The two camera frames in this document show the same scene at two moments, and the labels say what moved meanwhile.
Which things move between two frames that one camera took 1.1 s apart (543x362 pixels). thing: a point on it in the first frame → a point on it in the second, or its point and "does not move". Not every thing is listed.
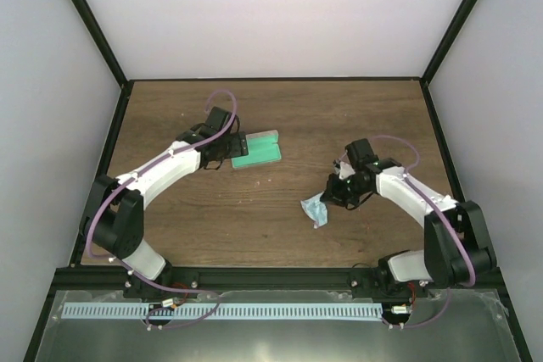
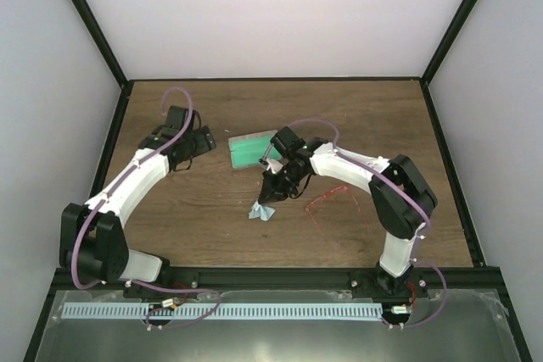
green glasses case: (263, 147) does not move
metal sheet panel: (455, 327) does not move
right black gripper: (333, 196) → (269, 188)
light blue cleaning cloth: (316, 210) → (259, 211)
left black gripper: (239, 147) → (205, 141)
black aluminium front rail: (379, 279) does not move
